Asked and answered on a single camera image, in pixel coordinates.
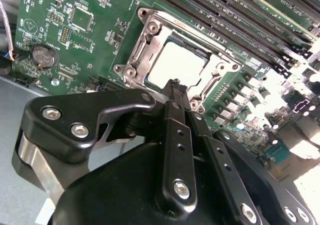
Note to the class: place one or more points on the silver CPU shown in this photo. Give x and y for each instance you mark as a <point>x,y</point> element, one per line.
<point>180,67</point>

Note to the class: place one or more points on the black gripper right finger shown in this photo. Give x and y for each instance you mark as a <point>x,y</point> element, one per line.
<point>216,160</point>

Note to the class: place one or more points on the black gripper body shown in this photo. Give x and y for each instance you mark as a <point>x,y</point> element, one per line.
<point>120,190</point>

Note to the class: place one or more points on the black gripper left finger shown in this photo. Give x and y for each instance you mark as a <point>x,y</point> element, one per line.
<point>105,102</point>

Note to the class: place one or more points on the metal socket cover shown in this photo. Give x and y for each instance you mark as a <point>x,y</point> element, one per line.
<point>155,52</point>

